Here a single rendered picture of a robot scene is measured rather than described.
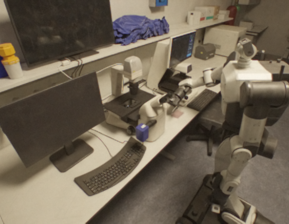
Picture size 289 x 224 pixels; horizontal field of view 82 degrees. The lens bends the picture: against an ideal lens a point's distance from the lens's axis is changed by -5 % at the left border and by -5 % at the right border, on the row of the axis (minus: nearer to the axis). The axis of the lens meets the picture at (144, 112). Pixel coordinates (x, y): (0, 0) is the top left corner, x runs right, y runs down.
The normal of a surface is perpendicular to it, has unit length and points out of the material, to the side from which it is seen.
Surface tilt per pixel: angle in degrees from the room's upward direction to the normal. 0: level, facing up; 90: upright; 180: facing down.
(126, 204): 0
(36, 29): 86
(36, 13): 86
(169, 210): 0
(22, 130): 86
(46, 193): 0
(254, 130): 87
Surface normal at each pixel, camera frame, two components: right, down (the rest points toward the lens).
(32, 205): 0.00, -0.82
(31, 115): 0.77, 0.31
